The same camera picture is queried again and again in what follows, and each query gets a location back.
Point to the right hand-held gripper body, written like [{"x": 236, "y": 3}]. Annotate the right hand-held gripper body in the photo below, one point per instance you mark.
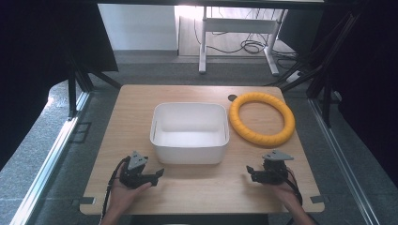
[{"x": 275, "y": 172}]

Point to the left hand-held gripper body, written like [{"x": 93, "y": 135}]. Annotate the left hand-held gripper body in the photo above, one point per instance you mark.
[{"x": 135, "y": 175}]

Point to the white plastic storage bin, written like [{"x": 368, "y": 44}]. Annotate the white plastic storage bin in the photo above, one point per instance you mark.
[{"x": 189, "y": 146}]

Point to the person's right hand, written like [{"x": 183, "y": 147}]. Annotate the person's right hand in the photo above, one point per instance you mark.
[{"x": 284, "y": 193}]

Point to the person's left hand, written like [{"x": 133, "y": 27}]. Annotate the person's left hand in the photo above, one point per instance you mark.
[{"x": 123, "y": 198}]

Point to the dark round table grommet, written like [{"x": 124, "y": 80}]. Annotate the dark round table grommet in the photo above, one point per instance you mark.
[{"x": 232, "y": 97}]

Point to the white power strip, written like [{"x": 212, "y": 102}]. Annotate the white power strip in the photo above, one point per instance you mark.
[{"x": 294, "y": 76}]

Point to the black metal stand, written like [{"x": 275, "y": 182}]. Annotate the black metal stand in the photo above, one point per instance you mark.
[
  {"x": 72, "y": 90},
  {"x": 322, "y": 78}
]

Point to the black curtain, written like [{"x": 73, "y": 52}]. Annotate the black curtain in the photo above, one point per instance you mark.
[
  {"x": 34, "y": 62},
  {"x": 369, "y": 78}
]

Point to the aluminium rail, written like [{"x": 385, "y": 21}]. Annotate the aluminium rail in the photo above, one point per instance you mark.
[
  {"x": 341, "y": 162},
  {"x": 50, "y": 162}
]

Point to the white desk frame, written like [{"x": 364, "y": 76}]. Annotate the white desk frame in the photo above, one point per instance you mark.
[{"x": 237, "y": 25}]

